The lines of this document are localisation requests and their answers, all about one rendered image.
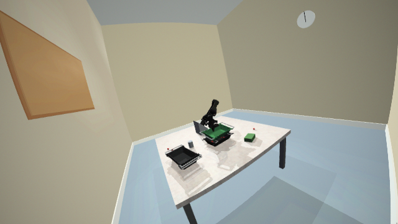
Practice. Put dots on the green rectangular block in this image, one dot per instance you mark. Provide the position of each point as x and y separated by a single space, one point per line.
249 137

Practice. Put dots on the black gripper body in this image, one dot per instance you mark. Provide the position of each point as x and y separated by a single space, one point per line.
211 123

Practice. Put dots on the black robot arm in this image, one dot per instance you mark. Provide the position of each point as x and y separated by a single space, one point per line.
211 112

